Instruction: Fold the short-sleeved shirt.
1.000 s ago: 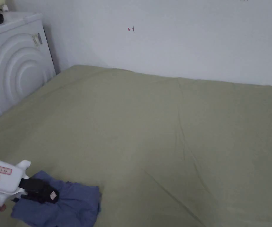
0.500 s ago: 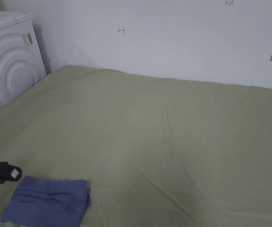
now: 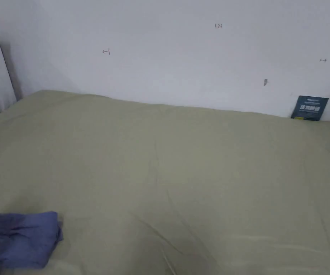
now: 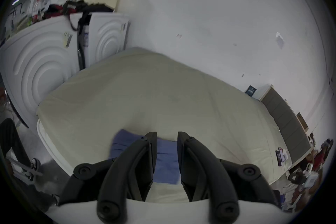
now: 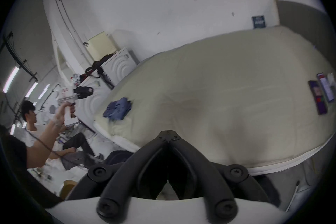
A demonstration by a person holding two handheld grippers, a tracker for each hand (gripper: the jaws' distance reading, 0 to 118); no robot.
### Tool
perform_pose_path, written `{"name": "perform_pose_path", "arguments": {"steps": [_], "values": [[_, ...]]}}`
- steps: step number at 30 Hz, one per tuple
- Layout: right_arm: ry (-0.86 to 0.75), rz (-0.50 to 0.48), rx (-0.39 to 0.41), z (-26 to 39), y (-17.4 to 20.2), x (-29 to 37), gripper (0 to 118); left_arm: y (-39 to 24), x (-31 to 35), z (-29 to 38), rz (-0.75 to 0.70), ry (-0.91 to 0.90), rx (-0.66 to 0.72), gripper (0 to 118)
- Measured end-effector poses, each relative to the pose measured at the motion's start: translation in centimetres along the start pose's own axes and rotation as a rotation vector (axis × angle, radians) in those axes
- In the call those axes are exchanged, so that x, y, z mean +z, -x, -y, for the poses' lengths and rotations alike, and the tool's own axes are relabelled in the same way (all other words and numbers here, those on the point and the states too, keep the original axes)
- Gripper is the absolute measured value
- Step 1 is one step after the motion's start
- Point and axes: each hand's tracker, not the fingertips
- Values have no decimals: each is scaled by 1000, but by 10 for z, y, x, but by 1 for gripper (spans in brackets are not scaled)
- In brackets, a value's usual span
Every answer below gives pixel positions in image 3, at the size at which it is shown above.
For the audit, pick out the dark blue shirt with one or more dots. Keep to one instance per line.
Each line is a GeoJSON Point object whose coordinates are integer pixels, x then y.
{"type": "Point", "coordinates": [18, 240]}

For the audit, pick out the bed with pale green sheet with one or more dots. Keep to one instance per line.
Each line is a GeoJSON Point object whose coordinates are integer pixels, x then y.
{"type": "Point", "coordinates": [164, 177]}

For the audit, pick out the dark blue printed card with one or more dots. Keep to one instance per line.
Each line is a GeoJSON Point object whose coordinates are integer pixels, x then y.
{"type": "Point", "coordinates": [309, 108]}

